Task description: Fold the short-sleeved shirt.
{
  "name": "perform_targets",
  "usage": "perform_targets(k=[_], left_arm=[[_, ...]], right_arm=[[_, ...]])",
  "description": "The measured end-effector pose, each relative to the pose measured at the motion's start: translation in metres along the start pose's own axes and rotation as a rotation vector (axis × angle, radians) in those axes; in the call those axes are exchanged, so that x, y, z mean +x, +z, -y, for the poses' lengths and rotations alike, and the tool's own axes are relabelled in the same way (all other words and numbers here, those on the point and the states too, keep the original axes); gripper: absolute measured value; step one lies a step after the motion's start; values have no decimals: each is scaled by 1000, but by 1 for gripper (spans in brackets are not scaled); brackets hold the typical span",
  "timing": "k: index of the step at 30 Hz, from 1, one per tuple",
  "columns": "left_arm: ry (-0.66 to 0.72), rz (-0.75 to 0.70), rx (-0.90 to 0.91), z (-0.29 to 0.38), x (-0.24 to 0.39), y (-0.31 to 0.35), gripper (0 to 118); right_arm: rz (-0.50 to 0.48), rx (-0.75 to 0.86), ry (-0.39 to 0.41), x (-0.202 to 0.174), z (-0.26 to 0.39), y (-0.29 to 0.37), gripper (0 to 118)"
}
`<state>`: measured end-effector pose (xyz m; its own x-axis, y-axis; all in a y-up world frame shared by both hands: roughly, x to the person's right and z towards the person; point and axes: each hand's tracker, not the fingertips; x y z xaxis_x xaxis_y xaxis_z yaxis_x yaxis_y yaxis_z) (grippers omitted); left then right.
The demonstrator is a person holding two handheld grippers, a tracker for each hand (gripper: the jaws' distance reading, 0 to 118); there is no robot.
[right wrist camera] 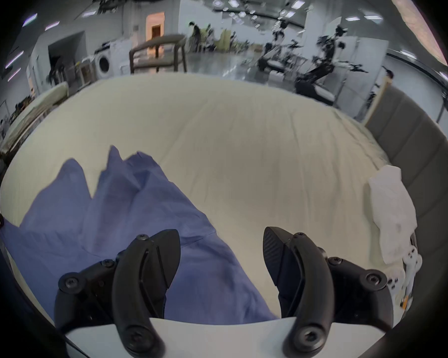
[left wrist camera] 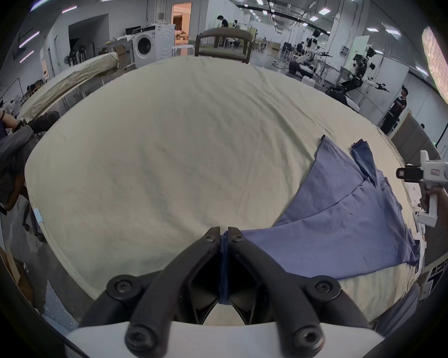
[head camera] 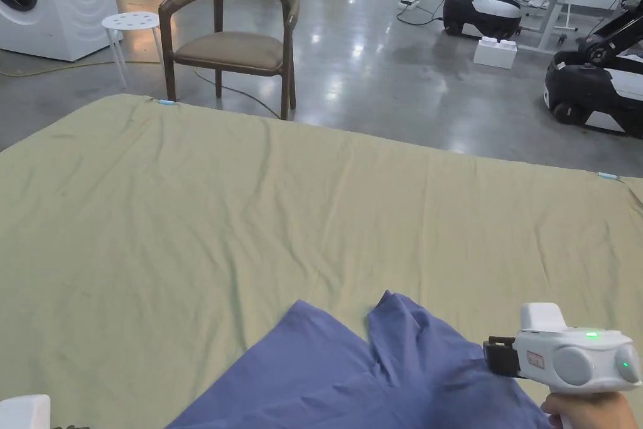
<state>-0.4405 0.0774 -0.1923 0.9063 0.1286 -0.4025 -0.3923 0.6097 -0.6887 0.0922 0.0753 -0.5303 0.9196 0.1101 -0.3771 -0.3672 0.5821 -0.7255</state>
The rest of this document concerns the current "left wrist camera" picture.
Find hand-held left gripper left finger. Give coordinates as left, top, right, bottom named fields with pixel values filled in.
left=78, top=227, right=224, bottom=358

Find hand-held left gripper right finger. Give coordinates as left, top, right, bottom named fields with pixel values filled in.
left=226, top=227, right=370, bottom=358

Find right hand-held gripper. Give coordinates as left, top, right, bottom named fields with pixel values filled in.
left=396, top=150, right=448, bottom=227

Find blue shirt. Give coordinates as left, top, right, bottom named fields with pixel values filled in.
left=218, top=136, right=422, bottom=305

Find person's right hand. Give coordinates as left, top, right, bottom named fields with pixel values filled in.
left=420, top=186, right=448, bottom=216

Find white and black robot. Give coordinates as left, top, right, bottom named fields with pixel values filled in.
left=328, top=45, right=391, bottom=101

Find bed with beige sheet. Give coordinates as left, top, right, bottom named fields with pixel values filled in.
left=18, top=52, right=120, bottom=122
left=24, top=55, right=422, bottom=327

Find person's legs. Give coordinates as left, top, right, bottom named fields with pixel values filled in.
left=373, top=281, right=422, bottom=339

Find wooden chair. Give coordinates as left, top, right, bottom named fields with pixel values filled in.
left=194, top=28, right=254, bottom=65

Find white washing machine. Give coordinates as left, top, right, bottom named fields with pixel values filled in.
left=131, top=23, right=177, bottom=69

